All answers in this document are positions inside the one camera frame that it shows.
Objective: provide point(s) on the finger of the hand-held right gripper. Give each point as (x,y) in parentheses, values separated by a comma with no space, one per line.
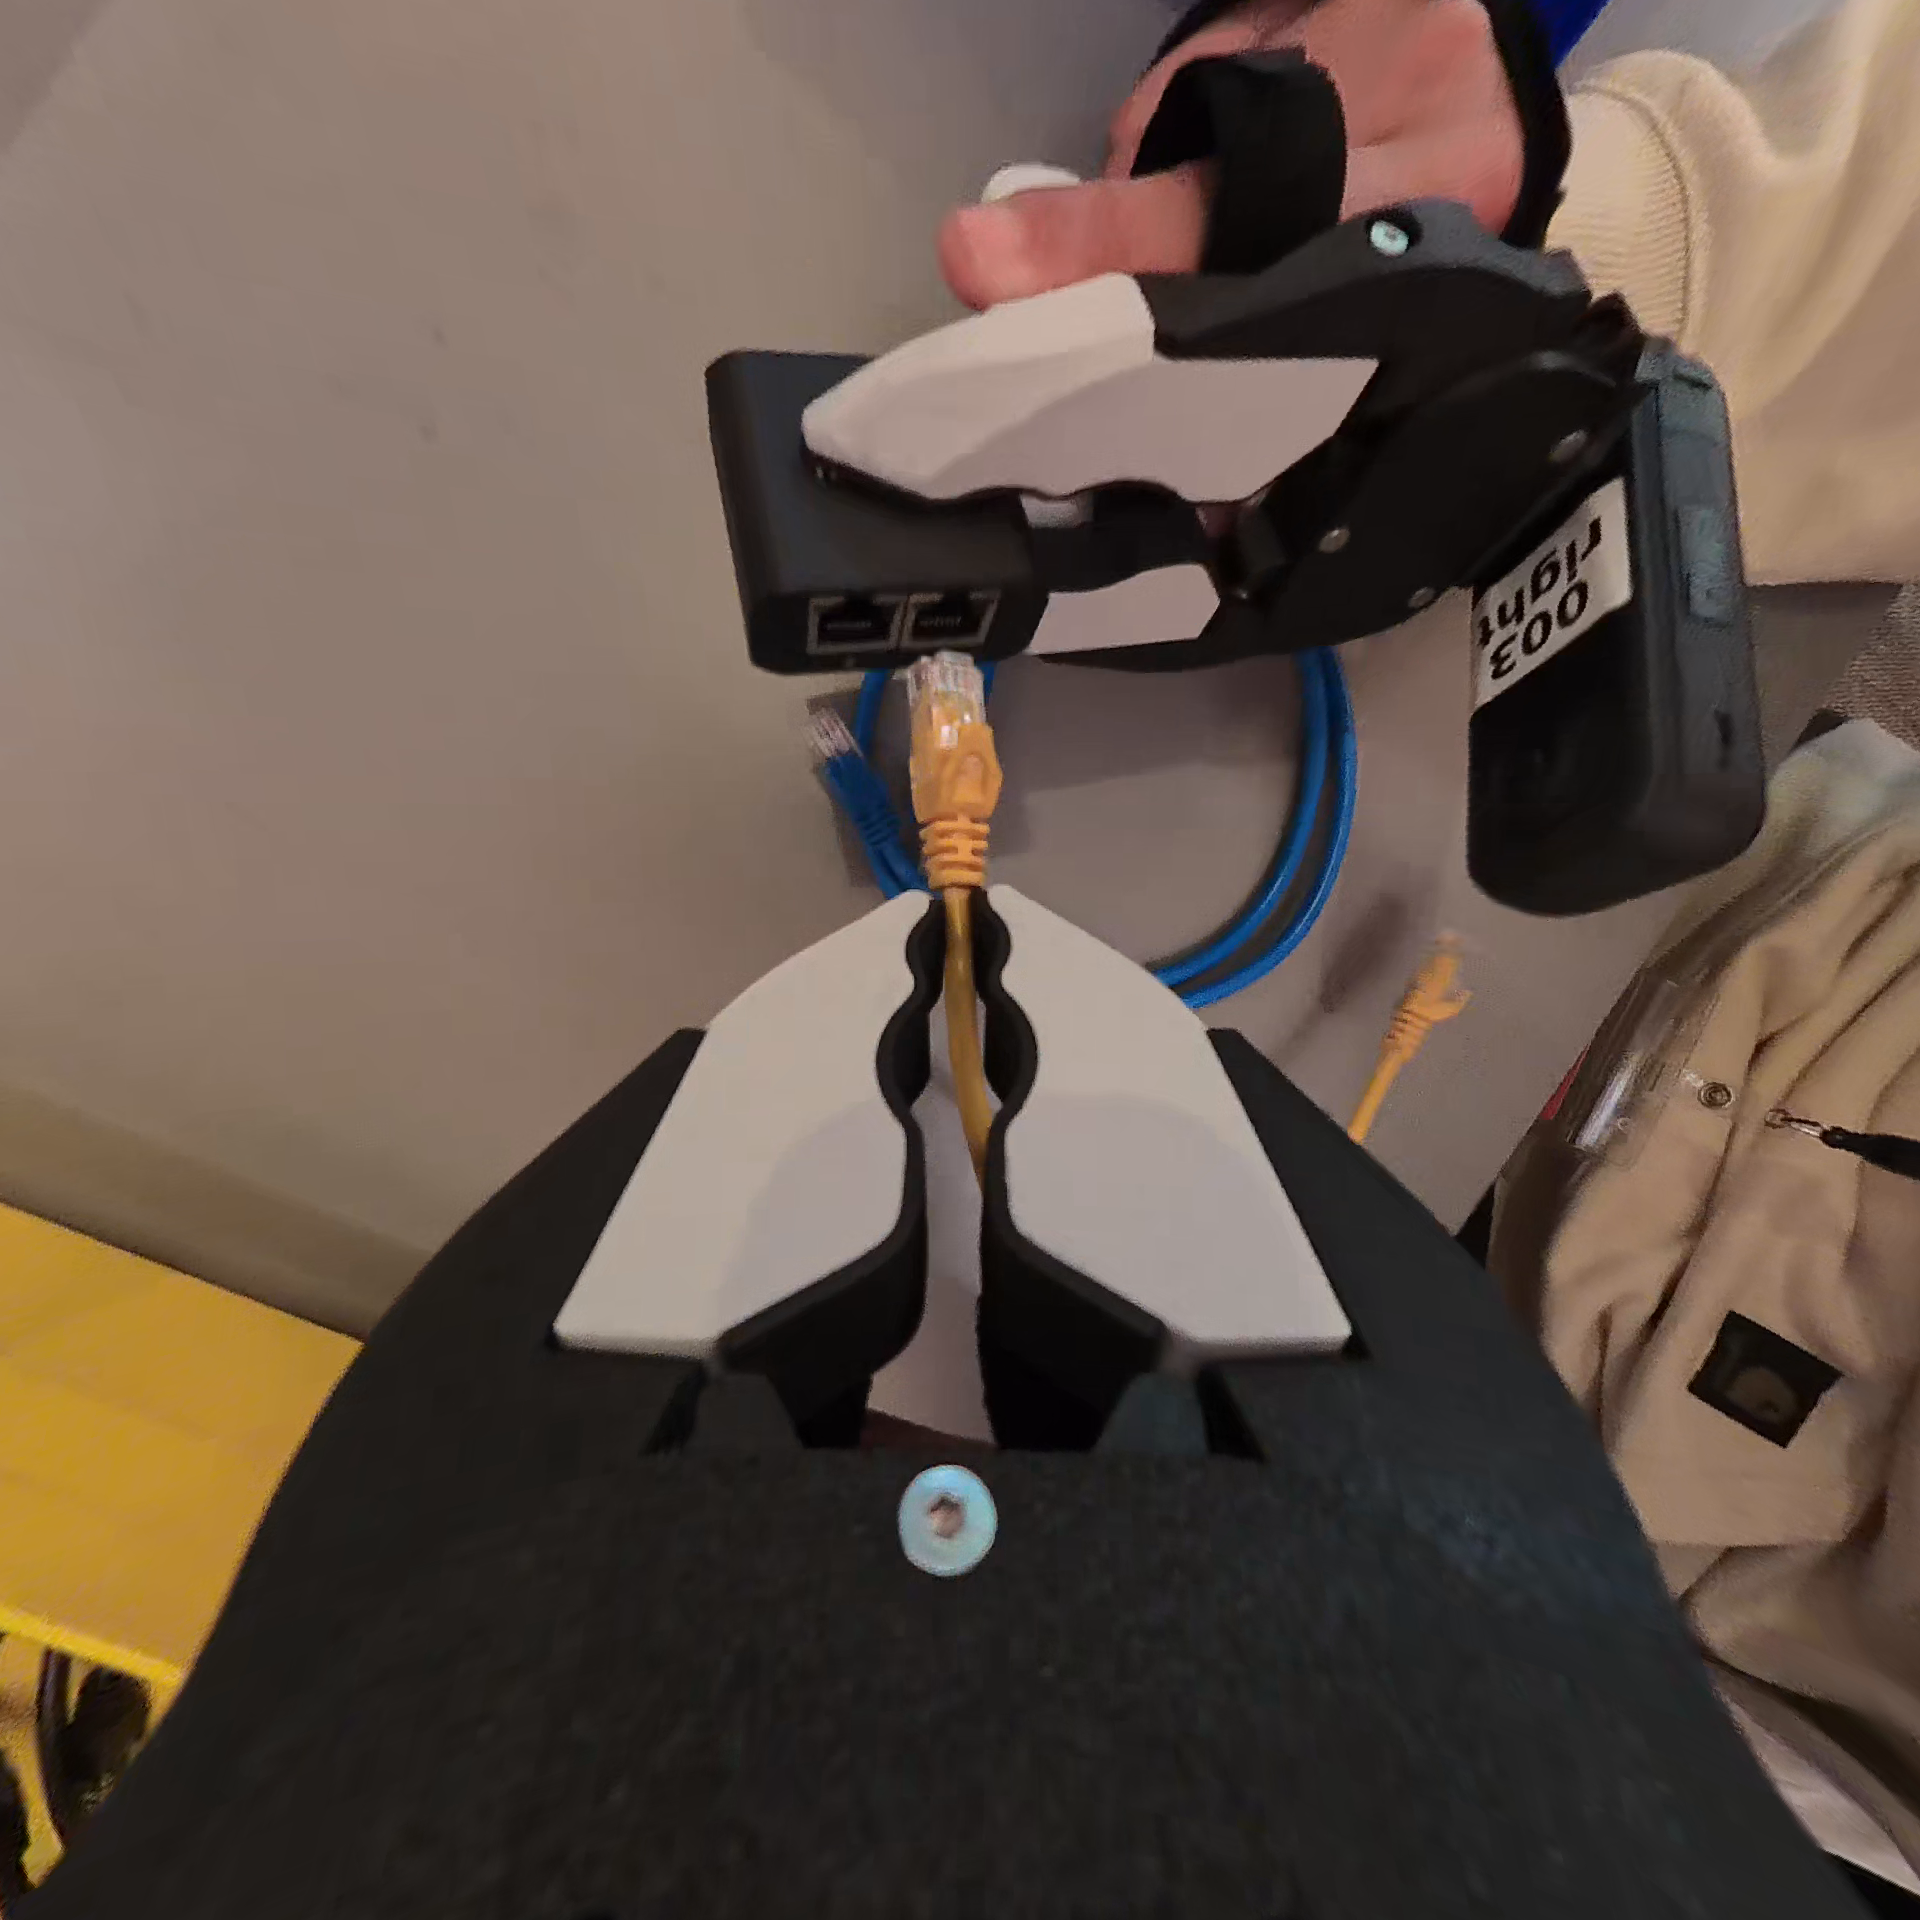
(1124,616)
(1052,406)

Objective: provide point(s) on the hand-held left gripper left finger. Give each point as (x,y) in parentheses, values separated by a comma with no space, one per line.
(736,1201)

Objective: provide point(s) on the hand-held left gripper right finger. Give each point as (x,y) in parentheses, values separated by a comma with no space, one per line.
(1187,1201)

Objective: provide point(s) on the black ethernet port adapter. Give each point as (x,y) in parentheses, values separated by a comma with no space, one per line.
(776,526)

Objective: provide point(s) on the yellow plastic bin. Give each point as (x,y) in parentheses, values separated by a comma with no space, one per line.
(136,1440)

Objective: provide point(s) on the person's right forearm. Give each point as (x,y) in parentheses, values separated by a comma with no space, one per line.
(1771,270)

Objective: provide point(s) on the person's right hand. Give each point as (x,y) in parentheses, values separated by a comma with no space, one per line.
(1411,105)

